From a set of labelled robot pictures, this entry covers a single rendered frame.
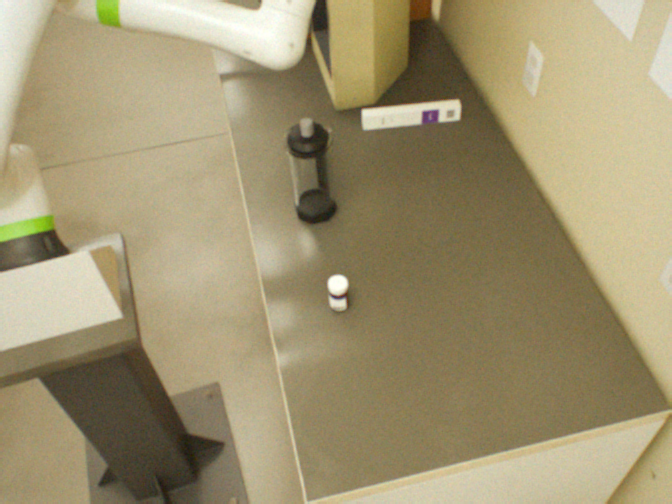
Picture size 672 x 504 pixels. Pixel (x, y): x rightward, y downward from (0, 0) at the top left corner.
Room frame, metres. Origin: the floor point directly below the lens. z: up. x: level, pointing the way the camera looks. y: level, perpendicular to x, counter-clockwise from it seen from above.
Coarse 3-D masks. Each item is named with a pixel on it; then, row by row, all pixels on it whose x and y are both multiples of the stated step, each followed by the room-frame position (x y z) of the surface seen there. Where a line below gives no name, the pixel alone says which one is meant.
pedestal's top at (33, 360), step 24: (96, 240) 1.08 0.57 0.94; (120, 240) 1.08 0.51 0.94; (120, 264) 1.00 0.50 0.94; (120, 288) 0.93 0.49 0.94; (72, 336) 0.81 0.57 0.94; (96, 336) 0.81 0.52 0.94; (120, 336) 0.80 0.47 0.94; (0, 360) 0.77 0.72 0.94; (24, 360) 0.76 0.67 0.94; (48, 360) 0.76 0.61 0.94; (72, 360) 0.76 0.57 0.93; (0, 384) 0.72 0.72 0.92
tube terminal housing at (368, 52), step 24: (336, 0) 1.49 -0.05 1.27; (360, 0) 1.50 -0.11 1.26; (384, 0) 1.56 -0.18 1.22; (408, 0) 1.66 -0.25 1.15; (336, 24) 1.49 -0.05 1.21; (360, 24) 1.50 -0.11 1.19; (384, 24) 1.56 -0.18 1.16; (408, 24) 1.67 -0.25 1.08; (336, 48) 1.49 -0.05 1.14; (360, 48) 1.50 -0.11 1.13; (384, 48) 1.56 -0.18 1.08; (336, 72) 1.49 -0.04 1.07; (360, 72) 1.50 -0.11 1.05; (384, 72) 1.56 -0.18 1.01; (336, 96) 1.49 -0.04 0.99; (360, 96) 1.50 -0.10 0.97
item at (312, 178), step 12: (288, 132) 1.15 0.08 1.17; (288, 144) 1.11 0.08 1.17; (324, 156) 1.09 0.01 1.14; (300, 168) 1.08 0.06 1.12; (312, 168) 1.08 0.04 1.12; (324, 168) 1.09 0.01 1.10; (300, 180) 1.09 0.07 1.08; (312, 180) 1.08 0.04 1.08; (324, 180) 1.09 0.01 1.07; (300, 192) 1.09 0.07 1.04; (312, 192) 1.08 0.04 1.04; (324, 192) 1.09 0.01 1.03; (300, 204) 1.09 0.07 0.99; (312, 204) 1.08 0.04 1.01; (324, 204) 1.08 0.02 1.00
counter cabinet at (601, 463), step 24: (624, 432) 0.52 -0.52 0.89; (648, 432) 0.53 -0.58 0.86; (528, 456) 0.49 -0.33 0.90; (552, 456) 0.49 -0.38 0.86; (576, 456) 0.50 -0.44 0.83; (600, 456) 0.51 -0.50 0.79; (624, 456) 0.52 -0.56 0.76; (432, 480) 0.45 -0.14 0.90; (456, 480) 0.46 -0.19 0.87; (480, 480) 0.47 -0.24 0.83; (504, 480) 0.48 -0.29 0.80; (528, 480) 0.49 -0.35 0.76; (552, 480) 0.50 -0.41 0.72; (576, 480) 0.51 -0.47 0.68; (600, 480) 0.52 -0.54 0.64
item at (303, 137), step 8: (304, 120) 1.13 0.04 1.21; (296, 128) 1.14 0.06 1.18; (304, 128) 1.11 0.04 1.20; (312, 128) 1.12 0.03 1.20; (320, 128) 1.13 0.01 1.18; (288, 136) 1.13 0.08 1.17; (296, 136) 1.12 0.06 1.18; (304, 136) 1.11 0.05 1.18; (312, 136) 1.11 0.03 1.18; (320, 136) 1.11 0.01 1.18; (328, 136) 1.12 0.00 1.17; (296, 144) 1.09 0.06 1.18; (304, 144) 1.09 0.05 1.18; (312, 144) 1.09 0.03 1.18; (320, 144) 1.09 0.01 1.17
